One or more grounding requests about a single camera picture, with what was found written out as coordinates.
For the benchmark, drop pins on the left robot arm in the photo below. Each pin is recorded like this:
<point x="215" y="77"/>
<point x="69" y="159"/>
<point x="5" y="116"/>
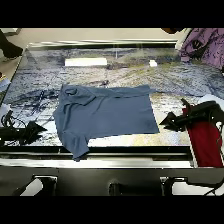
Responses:
<point x="28" y="132"/>

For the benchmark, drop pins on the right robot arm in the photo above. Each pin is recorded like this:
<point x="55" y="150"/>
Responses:
<point x="200" y="113"/>

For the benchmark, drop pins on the blue T-shirt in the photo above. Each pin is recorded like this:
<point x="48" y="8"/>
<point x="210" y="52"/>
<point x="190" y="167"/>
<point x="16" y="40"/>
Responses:
<point x="106" y="116"/>

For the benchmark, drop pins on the red garment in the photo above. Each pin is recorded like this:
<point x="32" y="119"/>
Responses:
<point x="207" y="146"/>

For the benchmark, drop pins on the purple garment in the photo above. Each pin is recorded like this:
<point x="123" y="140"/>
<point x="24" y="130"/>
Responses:
<point x="207" y="46"/>

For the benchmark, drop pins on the person's legs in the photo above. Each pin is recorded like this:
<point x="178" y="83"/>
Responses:
<point x="9" y="49"/>

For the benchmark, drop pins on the silver frame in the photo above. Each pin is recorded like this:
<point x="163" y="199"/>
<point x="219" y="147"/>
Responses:
<point x="100" y="163"/>

